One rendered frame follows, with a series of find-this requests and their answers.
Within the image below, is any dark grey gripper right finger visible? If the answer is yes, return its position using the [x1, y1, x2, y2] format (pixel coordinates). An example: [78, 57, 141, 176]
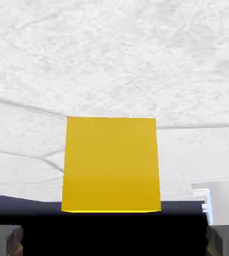
[205, 224, 229, 256]

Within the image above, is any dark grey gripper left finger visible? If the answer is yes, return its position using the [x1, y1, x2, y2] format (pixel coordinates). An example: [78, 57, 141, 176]
[0, 224, 25, 256]

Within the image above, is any large yellow box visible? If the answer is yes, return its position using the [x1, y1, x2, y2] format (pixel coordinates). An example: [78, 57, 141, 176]
[61, 116, 163, 214]

